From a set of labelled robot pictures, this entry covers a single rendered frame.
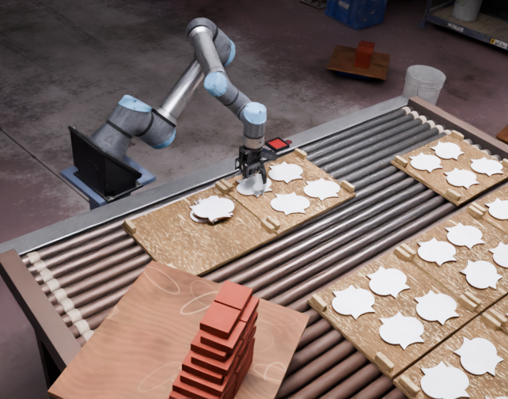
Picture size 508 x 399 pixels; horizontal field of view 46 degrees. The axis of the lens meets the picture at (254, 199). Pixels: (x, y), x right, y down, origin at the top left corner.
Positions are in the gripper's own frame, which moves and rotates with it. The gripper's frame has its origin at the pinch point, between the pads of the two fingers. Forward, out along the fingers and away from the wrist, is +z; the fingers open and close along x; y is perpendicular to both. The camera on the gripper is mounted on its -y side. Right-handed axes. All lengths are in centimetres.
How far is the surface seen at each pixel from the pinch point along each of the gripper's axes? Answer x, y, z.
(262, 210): 12.4, 6.6, 0.4
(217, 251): 20.3, 33.4, -0.2
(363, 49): -162, -265, 74
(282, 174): 0.7, -13.8, 0.0
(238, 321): 70, 66, -36
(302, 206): 20.0, -6.6, -0.1
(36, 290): 4, 89, -3
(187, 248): 13.8, 40.6, -0.4
